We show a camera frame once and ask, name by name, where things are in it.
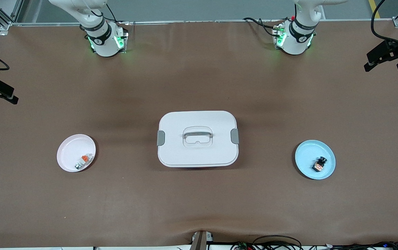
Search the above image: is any clear table edge strip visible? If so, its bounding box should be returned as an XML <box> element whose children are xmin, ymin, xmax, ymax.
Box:
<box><xmin>10</xmin><ymin>19</ymin><xmax>394</xmax><ymax>26</ymax></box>

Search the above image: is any pink round plate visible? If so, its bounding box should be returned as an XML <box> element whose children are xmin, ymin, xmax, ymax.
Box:
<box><xmin>57</xmin><ymin>134</ymin><xmax>97</xmax><ymax>173</ymax></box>

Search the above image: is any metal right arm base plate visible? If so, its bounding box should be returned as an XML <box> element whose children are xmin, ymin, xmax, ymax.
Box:
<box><xmin>87</xmin><ymin>23</ymin><xmax>129</xmax><ymax>55</ymax></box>

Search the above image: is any black right arm base cable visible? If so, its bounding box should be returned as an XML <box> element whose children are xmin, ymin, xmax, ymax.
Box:
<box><xmin>105</xmin><ymin>3</ymin><xmax>130</xmax><ymax>25</ymax></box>

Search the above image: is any orange black push-button switch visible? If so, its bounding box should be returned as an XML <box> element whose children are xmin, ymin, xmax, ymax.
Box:
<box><xmin>311</xmin><ymin>156</ymin><xmax>327</xmax><ymax>173</ymax></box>

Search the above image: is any metal table clamp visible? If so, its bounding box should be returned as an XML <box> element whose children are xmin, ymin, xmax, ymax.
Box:
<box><xmin>190</xmin><ymin>230</ymin><xmax>214</xmax><ymax>250</ymax></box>

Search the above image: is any black arm base cable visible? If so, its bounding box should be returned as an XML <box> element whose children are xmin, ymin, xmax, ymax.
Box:
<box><xmin>105</xmin><ymin>3</ymin><xmax>130</xmax><ymax>25</ymax></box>
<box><xmin>242</xmin><ymin>17</ymin><xmax>284</xmax><ymax>37</ymax></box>

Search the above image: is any black left arm base cable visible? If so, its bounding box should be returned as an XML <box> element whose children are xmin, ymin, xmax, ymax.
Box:
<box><xmin>242</xmin><ymin>17</ymin><xmax>284</xmax><ymax>37</ymax></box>

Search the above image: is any looped black cable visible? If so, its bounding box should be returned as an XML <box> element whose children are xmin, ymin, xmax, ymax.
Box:
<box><xmin>253</xmin><ymin>235</ymin><xmax>302</xmax><ymax>250</ymax></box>

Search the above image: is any white lidded storage box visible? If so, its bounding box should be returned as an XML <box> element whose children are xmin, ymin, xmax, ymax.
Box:
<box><xmin>156</xmin><ymin>110</ymin><xmax>240</xmax><ymax>168</ymax></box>

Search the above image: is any tangled black cable bundle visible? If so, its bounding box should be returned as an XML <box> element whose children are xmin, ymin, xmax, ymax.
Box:
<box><xmin>230</xmin><ymin>241</ymin><xmax>398</xmax><ymax>250</ymax></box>

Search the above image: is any light blue round plate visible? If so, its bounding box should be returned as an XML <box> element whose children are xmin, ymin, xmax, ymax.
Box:
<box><xmin>295</xmin><ymin>140</ymin><xmax>337</xmax><ymax>180</ymax></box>

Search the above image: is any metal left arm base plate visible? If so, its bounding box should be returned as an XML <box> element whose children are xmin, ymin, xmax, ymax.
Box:
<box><xmin>272</xmin><ymin>25</ymin><xmax>317</xmax><ymax>52</ymax></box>

